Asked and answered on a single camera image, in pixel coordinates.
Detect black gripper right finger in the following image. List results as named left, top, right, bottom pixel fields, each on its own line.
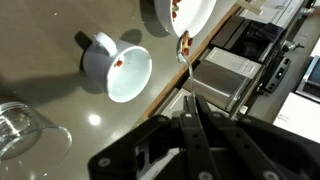
left=194, top=94, right=320, bottom=180

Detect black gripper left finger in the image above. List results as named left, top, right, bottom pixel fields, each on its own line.
left=87, top=94, right=221, bottom=180

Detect mixed nuts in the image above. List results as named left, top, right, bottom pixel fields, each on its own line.
left=114, top=0, right=194, bottom=68

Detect white plastic spoon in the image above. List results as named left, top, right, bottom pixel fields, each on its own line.
left=175, top=29, right=198, bottom=98

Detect white bowl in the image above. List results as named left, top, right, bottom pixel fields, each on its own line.
left=153, top=0, right=218, bottom=38

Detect white cup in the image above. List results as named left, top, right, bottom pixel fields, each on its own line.
left=82, top=31, right=154, bottom=104

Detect white lower cabinets with drawers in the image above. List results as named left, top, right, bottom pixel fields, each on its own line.
left=155, top=87, right=231, bottom=122

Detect stainless dishwasher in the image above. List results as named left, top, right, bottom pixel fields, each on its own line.
left=182, top=59, right=256, bottom=113

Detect white upper cabinets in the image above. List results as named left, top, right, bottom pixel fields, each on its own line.
left=272, top=92, right=320, bottom=145

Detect narrow white cabinet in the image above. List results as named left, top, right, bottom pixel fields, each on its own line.
left=204, top=46, right=263, bottom=80

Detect stainless microwave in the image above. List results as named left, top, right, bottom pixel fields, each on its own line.
left=295, top=54, right=320, bottom=104

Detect black stainless stove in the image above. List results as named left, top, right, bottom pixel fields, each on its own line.
left=209, top=14, right=292, bottom=95

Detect small clear glass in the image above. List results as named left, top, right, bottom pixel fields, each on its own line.
left=0, top=101, right=73, bottom=168

